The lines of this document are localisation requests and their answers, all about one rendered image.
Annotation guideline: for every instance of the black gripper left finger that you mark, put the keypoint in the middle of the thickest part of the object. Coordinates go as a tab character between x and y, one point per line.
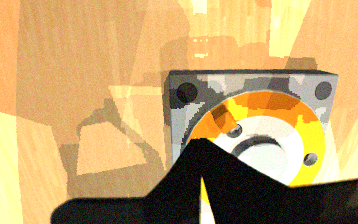
176	199

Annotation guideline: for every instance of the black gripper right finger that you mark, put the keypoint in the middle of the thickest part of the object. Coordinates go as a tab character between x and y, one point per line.
240	194

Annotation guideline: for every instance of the orange round plate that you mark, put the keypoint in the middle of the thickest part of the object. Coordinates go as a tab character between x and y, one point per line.
279	115

